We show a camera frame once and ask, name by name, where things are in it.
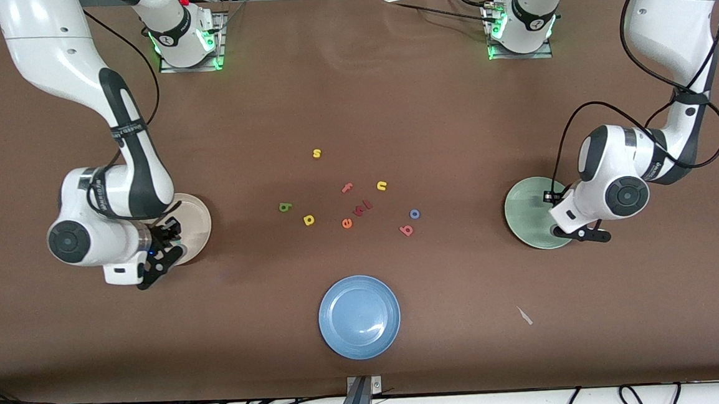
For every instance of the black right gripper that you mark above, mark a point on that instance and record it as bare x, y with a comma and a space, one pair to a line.
160, 236

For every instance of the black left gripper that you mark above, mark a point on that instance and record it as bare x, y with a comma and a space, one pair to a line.
558, 197

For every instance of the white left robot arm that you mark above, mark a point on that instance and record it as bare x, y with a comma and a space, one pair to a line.
666, 14

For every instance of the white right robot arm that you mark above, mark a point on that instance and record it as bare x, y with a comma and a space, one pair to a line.
57, 52

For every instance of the beige brown plate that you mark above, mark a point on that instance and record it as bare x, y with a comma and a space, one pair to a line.
199, 227

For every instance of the blue plate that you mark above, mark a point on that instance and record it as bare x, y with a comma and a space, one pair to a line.
359, 317

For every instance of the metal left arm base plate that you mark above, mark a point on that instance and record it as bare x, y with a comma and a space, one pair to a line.
520, 56

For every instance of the green foam letter b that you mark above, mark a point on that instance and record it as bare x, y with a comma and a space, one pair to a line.
284, 207

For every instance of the white paper scrap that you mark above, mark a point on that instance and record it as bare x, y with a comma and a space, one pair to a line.
525, 317

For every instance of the orange foam letter e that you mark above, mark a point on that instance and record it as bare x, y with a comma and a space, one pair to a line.
346, 224

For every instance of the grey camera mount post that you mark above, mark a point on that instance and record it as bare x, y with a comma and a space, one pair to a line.
362, 392

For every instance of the pale green plate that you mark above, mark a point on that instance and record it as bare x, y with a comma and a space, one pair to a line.
525, 213

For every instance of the pink foam letter b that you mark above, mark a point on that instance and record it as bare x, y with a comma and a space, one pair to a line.
406, 226

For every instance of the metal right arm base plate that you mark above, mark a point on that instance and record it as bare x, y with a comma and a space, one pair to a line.
220, 42

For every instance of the dark red foam letter k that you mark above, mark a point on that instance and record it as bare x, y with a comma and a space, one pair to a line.
357, 211

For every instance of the yellow foam letter u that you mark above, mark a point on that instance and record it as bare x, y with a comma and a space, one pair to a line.
382, 189

